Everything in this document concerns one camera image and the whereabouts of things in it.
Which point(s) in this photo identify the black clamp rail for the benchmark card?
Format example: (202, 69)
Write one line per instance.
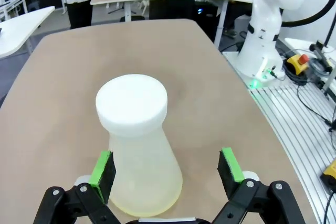
(321, 53)

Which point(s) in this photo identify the white side table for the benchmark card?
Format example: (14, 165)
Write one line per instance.
(23, 24)

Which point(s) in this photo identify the white round flask cap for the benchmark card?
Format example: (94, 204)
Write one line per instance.
(131, 103)

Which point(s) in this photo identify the yellow control box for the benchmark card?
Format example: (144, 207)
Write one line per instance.
(330, 176)

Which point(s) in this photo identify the translucent conical plastic flask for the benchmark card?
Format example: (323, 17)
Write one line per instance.
(147, 169)

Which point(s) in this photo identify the black computer case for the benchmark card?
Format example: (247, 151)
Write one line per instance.
(183, 9)

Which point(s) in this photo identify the yellow emergency stop button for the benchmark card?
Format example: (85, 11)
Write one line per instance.
(299, 64)

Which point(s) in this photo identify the silver aluminium mounting platform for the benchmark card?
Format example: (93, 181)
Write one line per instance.
(288, 129)

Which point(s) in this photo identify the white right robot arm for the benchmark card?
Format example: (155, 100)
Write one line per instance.
(265, 24)

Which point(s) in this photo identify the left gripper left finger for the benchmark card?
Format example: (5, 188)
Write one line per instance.
(106, 176)

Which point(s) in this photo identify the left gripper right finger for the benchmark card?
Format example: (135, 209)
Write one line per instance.
(225, 174)

